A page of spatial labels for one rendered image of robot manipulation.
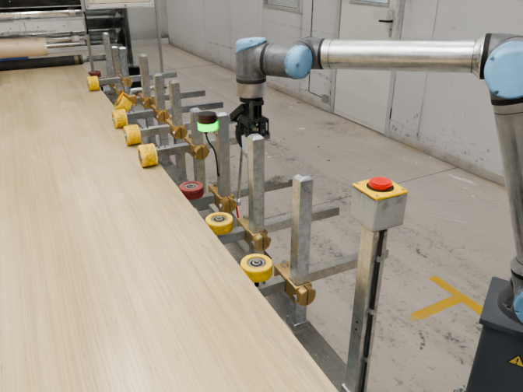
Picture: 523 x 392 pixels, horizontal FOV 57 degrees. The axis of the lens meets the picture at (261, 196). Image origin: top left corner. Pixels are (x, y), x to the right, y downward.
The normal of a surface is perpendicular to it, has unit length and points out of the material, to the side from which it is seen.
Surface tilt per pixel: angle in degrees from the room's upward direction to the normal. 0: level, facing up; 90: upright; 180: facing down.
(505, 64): 83
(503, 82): 83
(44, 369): 0
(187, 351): 0
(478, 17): 90
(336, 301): 0
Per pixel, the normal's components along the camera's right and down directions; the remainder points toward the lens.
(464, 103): -0.88, 0.22
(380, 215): 0.44, 0.40
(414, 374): 0.00, -0.90
